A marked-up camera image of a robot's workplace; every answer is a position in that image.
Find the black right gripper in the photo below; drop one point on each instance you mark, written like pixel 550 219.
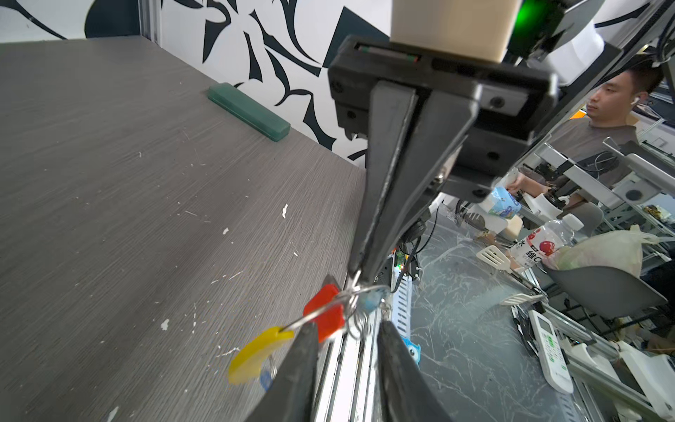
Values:
pixel 424 113

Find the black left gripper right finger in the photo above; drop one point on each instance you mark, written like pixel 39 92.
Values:
pixel 405 396

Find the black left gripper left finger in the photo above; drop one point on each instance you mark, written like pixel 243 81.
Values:
pixel 291 396

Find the yellow key tag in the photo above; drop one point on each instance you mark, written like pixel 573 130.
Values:
pixel 247 364

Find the red key tag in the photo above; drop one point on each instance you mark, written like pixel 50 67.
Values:
pixel 331 320

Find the metal keyring with keys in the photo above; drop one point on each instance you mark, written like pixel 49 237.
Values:
pixel 357 297

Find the blue key tag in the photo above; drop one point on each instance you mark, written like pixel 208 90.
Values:
pixel 268 373

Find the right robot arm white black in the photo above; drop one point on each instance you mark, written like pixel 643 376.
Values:
pixel 552 36

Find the blue monster sticker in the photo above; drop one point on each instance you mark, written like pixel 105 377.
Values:
pixel 413 349

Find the white remote control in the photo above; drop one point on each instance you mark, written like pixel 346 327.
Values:
pixel 550 354

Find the plastic drink bottle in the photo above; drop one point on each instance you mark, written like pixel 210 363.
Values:
pixel 545 241

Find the person in grey shirt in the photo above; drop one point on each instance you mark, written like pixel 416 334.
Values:
pixel 607 112

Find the green rectangular plastic case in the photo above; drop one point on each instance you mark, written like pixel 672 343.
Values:
pixel 247 110

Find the grey chair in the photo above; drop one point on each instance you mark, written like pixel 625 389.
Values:
pixel 606 291

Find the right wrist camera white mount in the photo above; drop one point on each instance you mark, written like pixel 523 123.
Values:
pixel 479 29

